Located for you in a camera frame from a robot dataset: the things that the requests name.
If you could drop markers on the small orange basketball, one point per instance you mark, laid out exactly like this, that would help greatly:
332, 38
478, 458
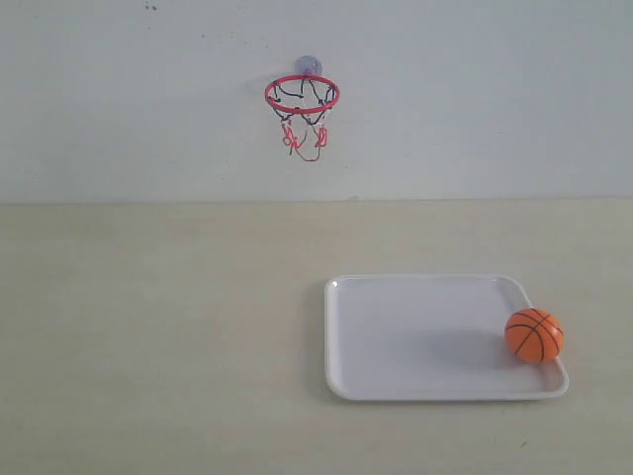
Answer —
534, 336

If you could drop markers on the red mini basketball hoop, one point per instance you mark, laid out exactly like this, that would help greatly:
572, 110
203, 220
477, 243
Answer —
302, 104

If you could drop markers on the white plastic tray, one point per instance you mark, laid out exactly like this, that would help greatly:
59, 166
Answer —
429, 338

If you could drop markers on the clear suction cup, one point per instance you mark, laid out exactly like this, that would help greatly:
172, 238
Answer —
308, 65

